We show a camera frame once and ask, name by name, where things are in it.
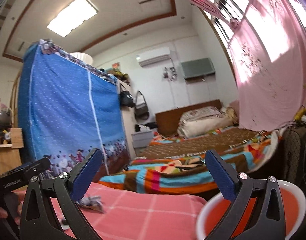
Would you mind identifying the brown wooden headboard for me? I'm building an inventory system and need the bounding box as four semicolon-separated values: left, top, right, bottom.
155;99;222;136

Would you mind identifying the yellow power strip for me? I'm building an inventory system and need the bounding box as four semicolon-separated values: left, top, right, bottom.
294;105;306;122

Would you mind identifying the grey hanging tote bag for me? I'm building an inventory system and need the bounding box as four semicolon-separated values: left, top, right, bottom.
134;90;150;120

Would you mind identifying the white air conditioner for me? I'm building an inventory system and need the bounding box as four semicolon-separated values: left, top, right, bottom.
136;47;171;67

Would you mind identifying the pink checkered cloth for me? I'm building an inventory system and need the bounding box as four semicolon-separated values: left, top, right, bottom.
14;181;208;240

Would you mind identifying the folded floral quilt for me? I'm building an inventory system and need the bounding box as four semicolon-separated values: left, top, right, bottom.
177;106;238;139

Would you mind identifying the black hanging handbag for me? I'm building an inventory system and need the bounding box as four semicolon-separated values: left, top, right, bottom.
119;83;135;108

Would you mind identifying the pink window curtain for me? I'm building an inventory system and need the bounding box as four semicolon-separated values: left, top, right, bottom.
190;0;306;131

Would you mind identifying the ceiling light panel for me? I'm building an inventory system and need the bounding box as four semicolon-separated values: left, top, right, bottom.
47;0;98;37

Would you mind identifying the white bedside drawer cabinet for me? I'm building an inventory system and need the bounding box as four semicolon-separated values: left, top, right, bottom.
131;130;154;148

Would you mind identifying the small dark wrapper piece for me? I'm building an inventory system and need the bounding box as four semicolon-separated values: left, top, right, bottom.
60;219;70;231

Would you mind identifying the left human hand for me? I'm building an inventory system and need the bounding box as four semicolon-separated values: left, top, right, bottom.
0;191;25;226

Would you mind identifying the blue fabric wardrobe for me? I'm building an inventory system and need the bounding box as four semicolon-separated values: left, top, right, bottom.
18;40;130;179

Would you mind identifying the white lampshade on wardrobe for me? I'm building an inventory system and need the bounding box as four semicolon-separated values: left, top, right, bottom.
70;52;93;65

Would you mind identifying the blue snack wrapper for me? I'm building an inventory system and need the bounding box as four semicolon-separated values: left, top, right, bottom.
76;196;104;213

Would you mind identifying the black mesh fan guard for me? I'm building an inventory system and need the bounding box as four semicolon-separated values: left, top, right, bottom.
283;125;306;186

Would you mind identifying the light wooden cabinet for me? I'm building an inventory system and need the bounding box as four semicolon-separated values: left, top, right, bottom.
0;128;24;175

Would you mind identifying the colourful patterned bed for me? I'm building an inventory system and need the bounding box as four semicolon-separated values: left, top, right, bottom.
99;127;282;194

